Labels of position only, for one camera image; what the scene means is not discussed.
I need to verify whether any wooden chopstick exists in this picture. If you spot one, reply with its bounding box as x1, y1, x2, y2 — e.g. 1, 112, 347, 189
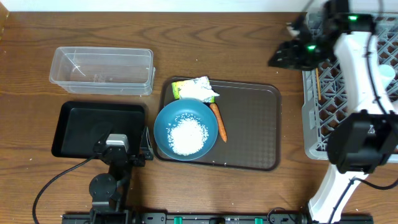
315, 68, 322, 101

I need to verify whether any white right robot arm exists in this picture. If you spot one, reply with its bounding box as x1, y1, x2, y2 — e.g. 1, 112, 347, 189
268, 0, 397, 223

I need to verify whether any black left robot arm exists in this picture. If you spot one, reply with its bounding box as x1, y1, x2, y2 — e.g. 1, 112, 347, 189
86, 127, 154, 224

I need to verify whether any grey dishwasher rack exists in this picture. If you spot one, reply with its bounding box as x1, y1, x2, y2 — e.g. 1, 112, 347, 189
302, 14, 397, 160

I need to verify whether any pile of white rice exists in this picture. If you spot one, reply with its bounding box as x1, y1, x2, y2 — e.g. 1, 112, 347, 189
166, 113, 209, 156

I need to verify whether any dark blue plate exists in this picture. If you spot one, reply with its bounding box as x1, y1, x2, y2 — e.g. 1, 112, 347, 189
154, 100, 218, 161

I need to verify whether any black plastic bin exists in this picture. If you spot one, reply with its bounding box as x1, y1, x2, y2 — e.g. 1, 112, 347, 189
52, 101, 145, 159

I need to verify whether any orange carrot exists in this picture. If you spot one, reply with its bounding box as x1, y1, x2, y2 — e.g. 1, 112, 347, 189
210, 103, 228, 142

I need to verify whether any crumpled yellow snack wrapper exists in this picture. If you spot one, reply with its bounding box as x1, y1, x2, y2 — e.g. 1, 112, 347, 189
172, 76, 219, 103

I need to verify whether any light blue cup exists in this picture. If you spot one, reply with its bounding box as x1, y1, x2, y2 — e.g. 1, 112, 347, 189
379, 65, 396, 89

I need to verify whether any clear plastic bin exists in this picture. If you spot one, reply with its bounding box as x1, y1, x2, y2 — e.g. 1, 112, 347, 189
49, 47, 155, 95

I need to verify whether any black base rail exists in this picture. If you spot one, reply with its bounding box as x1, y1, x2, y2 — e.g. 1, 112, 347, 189
61, 211, 374, 224

